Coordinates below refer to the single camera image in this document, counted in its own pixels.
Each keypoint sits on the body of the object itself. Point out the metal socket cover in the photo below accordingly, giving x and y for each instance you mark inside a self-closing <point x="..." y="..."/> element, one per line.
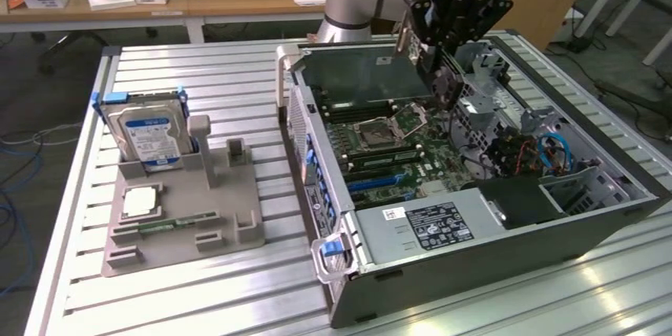
<point x="409" y="119"/>

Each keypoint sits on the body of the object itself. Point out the silver CPU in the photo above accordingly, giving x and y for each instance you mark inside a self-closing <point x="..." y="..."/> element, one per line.
<point x="140" y="202"/>

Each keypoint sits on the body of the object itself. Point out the perforated metal drive cage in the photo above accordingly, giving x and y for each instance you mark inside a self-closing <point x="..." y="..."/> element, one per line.
<point x="483" y="127"/>

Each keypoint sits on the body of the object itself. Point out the grey parts rack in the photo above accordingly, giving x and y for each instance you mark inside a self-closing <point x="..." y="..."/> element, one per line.
<point x="173" y="249"/>

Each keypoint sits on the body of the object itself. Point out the grey disk bay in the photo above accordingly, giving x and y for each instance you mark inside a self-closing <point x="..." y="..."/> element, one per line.
<point x="604" y="190"/>

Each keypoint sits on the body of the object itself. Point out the blue case latch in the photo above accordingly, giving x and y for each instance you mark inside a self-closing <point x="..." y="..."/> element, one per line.
<point x="329" y="249"/>

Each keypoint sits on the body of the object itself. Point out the white table frame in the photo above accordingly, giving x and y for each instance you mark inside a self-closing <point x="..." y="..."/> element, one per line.
<point x="659" y="49"/>

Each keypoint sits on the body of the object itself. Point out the low profile graphics card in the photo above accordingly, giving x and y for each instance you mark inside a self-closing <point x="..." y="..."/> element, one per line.
<point x="445" y="92"/>

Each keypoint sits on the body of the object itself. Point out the CPU socket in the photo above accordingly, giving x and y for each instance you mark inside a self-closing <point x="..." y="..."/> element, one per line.
<point x="375" y="135"/>

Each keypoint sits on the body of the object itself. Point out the hard disk in blue carrier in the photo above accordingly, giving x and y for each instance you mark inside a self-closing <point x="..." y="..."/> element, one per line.
<point x="147" y="135"/>

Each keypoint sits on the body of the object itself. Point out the black floor adapter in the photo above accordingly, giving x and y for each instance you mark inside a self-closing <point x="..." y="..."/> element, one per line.
<point x="580" y="45"/>

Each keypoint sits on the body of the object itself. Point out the green RAM stick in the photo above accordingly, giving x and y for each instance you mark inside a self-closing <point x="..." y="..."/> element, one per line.
<point x="157" y="227"/>

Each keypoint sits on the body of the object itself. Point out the grey power supply unit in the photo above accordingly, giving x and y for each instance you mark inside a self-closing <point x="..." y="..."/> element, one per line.
<point x="388" y="241"/>

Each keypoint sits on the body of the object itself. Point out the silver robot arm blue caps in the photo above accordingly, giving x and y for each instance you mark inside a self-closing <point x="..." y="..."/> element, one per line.
<point x="347" y="5"/>

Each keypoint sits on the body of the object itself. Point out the black chair base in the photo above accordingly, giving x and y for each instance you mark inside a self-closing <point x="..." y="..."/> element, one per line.
<point x="57" y="50"/>

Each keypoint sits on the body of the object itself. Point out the open dark PC case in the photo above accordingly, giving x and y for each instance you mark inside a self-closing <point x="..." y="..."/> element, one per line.
<point x="472" y="273"/>

